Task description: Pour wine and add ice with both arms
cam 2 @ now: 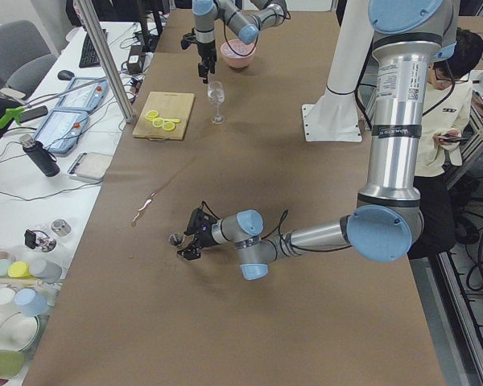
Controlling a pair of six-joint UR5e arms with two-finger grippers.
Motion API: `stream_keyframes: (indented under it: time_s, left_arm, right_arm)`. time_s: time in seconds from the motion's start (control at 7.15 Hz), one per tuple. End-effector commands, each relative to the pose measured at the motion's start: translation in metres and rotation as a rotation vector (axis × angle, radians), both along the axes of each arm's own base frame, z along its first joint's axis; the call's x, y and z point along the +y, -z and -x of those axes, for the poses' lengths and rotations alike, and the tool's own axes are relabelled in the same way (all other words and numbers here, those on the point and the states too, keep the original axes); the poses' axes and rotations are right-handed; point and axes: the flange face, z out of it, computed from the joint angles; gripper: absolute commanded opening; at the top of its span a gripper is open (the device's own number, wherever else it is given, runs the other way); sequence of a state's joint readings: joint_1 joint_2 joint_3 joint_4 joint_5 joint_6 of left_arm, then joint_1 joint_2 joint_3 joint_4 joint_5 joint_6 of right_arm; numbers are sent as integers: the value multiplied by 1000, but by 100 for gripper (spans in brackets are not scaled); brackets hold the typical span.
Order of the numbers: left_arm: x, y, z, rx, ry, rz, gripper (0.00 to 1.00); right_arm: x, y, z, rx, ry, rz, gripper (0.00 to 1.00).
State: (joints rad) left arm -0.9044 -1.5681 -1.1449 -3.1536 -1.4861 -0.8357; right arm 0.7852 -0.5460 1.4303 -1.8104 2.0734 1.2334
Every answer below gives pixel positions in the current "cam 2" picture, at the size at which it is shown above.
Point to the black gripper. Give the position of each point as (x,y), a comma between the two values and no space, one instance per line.
(206,51)
(204,239)

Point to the steel cocktail jigger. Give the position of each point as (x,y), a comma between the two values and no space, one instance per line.
(178,242)

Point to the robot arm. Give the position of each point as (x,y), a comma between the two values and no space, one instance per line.
(405,37)
(245,26)

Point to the clear wine glass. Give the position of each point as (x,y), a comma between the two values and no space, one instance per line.
(216,96)

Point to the pile of clear ice cubes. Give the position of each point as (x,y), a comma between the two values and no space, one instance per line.
(235,49)

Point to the pink bowl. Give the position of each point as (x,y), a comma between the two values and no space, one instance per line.
(240,62)

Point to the bamboo cutting board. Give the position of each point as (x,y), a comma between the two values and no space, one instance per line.
(169,105)

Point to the yellow lemon slice three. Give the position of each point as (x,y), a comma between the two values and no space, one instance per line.
(168,126)

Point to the black power adapter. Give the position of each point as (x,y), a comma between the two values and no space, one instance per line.
(136,59)

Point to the yellow lemon slice one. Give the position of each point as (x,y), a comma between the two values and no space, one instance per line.
(150,115)

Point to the yellow lemon slice two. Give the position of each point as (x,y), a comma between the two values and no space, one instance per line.
(158,122)

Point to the black keyboard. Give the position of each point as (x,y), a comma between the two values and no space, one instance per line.
(88,57)

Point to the blue teach pendant far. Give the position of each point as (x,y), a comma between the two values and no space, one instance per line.
(83,93)

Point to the blue teach pendant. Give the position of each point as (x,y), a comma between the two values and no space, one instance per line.
(61,129)
(83,93)

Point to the white digital scale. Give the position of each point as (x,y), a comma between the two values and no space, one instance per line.
(90,167)

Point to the black computer mouse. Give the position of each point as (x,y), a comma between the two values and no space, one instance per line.
(65,75)

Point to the grey cup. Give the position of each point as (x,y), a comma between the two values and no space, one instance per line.
(47,271)

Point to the blue teach pendant near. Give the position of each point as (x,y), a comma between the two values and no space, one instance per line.
(61,129)

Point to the light blue cup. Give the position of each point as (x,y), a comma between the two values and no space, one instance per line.
(30,303)

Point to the black water bottle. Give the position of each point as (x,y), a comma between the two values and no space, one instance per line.
(42,158)

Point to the yellow cup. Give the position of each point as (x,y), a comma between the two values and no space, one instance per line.
(20,270)

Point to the grey office chair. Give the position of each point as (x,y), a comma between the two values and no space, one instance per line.
(25,58)

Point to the white plate green rim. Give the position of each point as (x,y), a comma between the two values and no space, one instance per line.
(19,332)

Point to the mint green cup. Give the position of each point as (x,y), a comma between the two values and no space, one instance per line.
(5,264)

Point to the seated person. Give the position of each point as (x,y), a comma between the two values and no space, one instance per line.
(447,105)

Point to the aluminium frame post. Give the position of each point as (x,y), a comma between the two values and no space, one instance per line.
(88,17)

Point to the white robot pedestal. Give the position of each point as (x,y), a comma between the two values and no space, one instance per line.
(334,117)

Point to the green handled grabber tool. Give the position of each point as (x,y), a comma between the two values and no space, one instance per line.
(15,113)

